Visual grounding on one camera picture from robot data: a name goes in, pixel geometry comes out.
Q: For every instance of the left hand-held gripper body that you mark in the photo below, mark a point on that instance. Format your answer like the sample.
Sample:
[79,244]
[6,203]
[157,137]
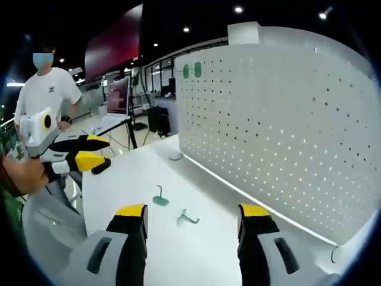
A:
[38,131]

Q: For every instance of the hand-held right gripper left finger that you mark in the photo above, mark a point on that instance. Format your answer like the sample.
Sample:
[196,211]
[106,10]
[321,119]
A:
[98,259]

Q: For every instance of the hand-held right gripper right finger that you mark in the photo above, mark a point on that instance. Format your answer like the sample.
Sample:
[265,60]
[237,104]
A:
[268,259]

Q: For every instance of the green hook assembly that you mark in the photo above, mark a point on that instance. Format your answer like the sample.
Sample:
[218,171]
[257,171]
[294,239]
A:
[160,200]
[197,70]
[187,72]

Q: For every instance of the grey metal hook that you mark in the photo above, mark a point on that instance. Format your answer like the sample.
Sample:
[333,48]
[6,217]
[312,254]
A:
[190,219]

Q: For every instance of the white perforated mounting plate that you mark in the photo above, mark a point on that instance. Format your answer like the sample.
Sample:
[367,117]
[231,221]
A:
[268,134]

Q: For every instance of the person's left hand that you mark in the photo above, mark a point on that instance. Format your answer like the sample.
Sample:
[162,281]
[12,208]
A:
[32,175]

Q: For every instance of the black laptop stand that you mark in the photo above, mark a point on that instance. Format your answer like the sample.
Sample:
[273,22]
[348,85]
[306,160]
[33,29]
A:
[132,134]

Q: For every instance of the grey mesh office chair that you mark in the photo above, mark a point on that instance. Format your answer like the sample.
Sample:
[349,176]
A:
[50,223]

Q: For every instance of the white laptop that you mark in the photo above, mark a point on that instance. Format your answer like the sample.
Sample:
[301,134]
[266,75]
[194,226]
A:
[117,98]

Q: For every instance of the white ceiling air vent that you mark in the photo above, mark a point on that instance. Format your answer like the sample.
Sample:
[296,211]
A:
[76,70]

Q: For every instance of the black equipment case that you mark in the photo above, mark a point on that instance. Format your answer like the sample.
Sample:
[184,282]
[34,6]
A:
[157,119]

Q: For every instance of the grey background desk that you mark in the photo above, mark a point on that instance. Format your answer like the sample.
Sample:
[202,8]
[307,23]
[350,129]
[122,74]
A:
[171,113]

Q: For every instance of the black computer monitor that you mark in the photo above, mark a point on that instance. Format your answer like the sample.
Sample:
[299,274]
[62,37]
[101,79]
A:
[172,85]

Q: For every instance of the round ceiling spotlights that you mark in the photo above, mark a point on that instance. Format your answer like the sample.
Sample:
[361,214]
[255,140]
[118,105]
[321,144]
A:
[186,29]

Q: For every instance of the large red wall screen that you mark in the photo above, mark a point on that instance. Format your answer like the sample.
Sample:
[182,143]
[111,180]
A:
[116,41]

